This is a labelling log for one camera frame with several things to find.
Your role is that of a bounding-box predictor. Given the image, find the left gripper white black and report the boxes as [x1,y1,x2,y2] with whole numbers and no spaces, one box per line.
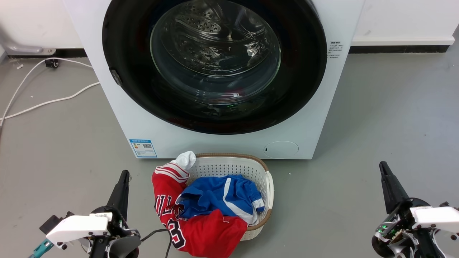
[39,170,131,258]

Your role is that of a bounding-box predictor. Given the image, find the white perforated laundry basket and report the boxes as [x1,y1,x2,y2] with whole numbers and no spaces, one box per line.
[186,153,274,241]

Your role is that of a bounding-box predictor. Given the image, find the blue energy label sticker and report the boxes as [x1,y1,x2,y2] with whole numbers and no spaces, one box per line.
[129,139,158,158]

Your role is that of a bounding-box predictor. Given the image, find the blue shorts with white stripes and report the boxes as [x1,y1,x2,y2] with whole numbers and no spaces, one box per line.
[175,175,265,225]

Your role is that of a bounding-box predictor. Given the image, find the small printed text sticker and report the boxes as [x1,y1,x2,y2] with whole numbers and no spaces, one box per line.
[328,41,344,59]

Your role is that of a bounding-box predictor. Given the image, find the white power cable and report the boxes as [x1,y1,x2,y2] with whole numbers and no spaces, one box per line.
[0,82,100,120]
[0,57,94,126]

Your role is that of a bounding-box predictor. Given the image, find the red basketball jersey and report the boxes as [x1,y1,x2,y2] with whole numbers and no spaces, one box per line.
[152,162,249,258]

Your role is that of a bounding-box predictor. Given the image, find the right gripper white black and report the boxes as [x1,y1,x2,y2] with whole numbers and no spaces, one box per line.
[372,161,459,258]

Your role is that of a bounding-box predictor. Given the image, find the steel washing drum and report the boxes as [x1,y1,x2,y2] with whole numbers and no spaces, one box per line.
[151,0,282,104]

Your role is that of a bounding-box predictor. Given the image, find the teal cable connector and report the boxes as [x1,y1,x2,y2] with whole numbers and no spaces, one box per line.
[29,239,55,258]

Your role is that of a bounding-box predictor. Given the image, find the white sock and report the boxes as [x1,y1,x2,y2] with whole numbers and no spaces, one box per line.
[171,151,197,172]

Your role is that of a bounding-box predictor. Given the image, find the round filter cover panel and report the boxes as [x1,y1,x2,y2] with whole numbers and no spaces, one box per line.
[264,140,299,158]

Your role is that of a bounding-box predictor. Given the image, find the white front-load washing machine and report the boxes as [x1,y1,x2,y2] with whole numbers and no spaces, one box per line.
[63,0,366,160]

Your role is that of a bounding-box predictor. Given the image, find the round black glass washer door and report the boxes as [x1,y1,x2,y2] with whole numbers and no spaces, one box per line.
[102,0,327,135]

